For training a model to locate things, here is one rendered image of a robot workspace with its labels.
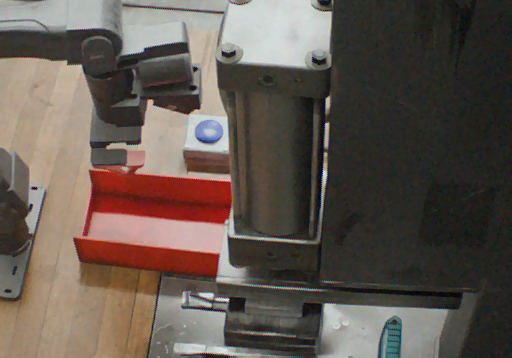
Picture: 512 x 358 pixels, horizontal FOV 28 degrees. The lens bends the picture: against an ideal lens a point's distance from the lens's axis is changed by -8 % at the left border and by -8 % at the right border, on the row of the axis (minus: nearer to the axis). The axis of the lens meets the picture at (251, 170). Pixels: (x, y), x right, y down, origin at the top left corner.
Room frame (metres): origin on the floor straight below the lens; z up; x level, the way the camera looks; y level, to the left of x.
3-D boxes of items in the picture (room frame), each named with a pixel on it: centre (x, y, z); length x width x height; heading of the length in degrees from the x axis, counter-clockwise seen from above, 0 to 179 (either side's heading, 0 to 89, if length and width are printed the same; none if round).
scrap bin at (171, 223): (0.83, 0.11, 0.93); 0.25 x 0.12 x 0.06; 82
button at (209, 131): (0.99, 0.06, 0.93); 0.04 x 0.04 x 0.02
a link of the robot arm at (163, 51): (0.85, 0.12, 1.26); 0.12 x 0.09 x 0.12; 95
